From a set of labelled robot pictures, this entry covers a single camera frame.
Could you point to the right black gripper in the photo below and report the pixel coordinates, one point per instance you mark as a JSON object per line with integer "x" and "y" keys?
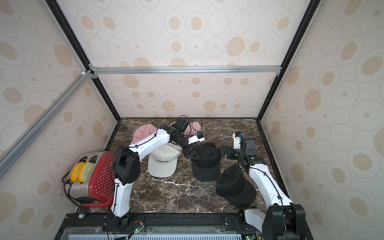
{"x": 229, "y": 151}

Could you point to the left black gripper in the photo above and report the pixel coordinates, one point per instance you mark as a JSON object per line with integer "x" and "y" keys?
{"x": 188, "y": 154}

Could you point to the black cap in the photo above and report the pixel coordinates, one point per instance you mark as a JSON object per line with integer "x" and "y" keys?
{"x": 234, "y": 188}
{"x": 206, "y": 167}

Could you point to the pink baseball cap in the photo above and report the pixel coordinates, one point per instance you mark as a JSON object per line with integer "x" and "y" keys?
{"x": 190, "y": 129}
{"x": 143, "y": 132}

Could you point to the white cap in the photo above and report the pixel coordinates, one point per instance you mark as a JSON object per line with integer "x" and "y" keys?
{"x": 163, "y": 160}

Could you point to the black cap front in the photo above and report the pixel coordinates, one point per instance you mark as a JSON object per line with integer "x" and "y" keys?
{"x": 234, "y": 188}

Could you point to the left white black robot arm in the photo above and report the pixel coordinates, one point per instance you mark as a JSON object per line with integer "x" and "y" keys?
{"x": 127, "y": 169}

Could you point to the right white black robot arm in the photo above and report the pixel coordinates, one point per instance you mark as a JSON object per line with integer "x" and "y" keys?
{"x": 272, "y": 212}

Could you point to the small circuit board with led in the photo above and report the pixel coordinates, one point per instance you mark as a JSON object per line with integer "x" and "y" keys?
{"x": 138, "y": 228}

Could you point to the red silver toaster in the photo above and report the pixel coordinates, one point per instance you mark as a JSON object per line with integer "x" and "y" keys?
{"x": 98, "y": 190}

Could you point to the right yellow toast slice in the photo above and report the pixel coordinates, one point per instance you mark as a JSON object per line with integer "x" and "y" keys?
{"x": 85, "y": 172}

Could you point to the yellow toast slice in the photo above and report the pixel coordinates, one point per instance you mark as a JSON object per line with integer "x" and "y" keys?
{"x": 75, "y": 172}
{"x": 85, "y": 172}

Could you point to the left yellow toast slice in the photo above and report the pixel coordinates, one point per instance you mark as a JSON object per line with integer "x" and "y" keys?
{"x": 75, "y": 172}

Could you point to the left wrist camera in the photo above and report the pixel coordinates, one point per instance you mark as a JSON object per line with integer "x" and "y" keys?
{"x": 197, "y": 137}

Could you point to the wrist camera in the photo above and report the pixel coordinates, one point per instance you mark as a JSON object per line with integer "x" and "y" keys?
{"x": 237, "y": 137}
{"x": 197, "y": 137}

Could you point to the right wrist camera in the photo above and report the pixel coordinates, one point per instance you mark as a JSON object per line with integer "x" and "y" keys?
{"x": 237, "y": 137}

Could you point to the horizontal aluminium rail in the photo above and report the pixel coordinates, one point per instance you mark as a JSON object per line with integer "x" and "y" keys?
{"x": 184, "y": 70}

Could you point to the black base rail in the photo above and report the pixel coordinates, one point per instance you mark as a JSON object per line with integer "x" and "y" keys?
{"x": 97, "y": 226}

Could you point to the black right frame post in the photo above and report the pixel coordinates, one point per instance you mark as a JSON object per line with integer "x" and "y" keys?
{"x": 304, "y": 23}

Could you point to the black frame post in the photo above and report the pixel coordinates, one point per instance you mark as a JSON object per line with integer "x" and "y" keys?
{"x": 304, "y": 23}
{"x": 81, "y": 54}

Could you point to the left diagonal aluminium rail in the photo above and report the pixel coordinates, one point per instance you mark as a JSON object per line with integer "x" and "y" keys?
{"x": 23, "y": 143}

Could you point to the black left frame post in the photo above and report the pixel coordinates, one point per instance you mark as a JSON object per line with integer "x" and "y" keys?
{"x": 81, "y": 54}

